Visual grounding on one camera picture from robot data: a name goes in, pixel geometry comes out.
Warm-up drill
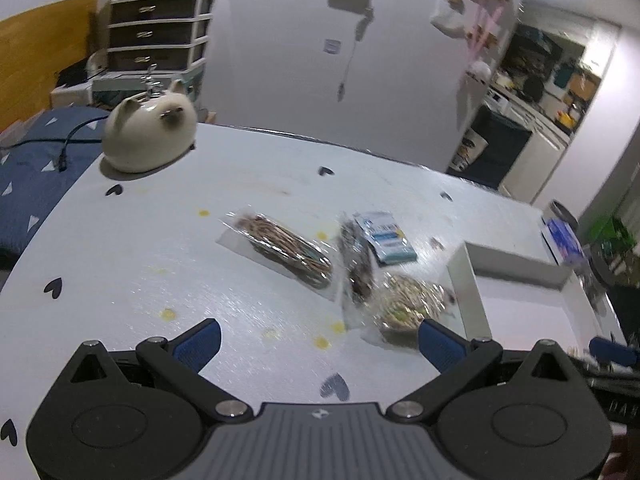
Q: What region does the grey round tin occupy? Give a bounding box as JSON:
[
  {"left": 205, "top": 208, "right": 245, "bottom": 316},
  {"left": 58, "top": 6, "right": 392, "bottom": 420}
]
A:
[{"left": 548, "top": 200, "right": 578, "bottom": 230}]

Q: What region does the bag of dark hair ties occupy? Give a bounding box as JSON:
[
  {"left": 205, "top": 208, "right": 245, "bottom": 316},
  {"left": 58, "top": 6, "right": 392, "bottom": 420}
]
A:
[{"left": 338, "top": 216, "right": 375, "bottom": 330}]

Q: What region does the black power cable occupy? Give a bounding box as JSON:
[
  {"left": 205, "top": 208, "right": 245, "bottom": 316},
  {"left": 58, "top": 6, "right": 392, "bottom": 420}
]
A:
[{"left": 0, "top": 114, "right": 109, "bottom": 172}]

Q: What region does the clear jar black lid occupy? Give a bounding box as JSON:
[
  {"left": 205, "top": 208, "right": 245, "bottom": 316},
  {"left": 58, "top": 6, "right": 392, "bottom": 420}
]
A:
[{"left": 575, "top": 245, "right": 615, "bottom": 310}]

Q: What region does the blue white tissue packet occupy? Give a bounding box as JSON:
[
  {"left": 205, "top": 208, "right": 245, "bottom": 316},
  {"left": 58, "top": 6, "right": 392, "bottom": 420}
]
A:
[{"left": 354, "top": 211, "right": 418, "bottom": 266}]

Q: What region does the bag of brown cords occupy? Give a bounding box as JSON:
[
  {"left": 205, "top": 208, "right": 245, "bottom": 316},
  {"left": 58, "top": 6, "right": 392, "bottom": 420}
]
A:
[{"left": 217, "top": 207, "right": 343, "bottom": 301}]

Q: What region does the cream cat-shaped ceramic pot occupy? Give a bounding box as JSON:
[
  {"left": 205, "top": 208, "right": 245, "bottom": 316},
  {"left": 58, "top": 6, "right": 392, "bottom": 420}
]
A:
[{"left": 102, "top": 80, "right": 198, "bottom": 174}]

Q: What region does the blue patterned cushion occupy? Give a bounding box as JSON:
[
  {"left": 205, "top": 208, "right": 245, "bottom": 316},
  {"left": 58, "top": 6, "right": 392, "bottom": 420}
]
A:
[{"left": 0, "top": 106, "right": 107, "bottom": 261}]

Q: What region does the white shallow tray box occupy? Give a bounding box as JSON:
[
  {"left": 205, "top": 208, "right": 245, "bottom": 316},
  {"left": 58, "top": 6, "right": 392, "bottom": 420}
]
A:
[{"left": 447, "top": 243, "right": 626, "bottom": 356}]

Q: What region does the blue wet wipes pack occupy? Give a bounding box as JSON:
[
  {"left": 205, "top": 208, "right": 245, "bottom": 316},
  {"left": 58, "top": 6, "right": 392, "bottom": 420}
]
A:
[{"left": 541, "top": 219, "right": 586, "bottom": 266}]

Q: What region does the white plastic drawer unit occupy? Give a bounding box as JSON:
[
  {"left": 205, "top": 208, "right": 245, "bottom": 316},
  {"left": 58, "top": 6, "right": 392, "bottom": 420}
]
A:
[{"left": 107, "top": 0, "right": 215, "bottom": 73}]

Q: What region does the green plastic basket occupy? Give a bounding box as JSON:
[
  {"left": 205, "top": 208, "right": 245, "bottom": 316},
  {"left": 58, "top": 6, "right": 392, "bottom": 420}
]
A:
[{"left": 587, "top": 216, "right": 638, "bottom": 263}]

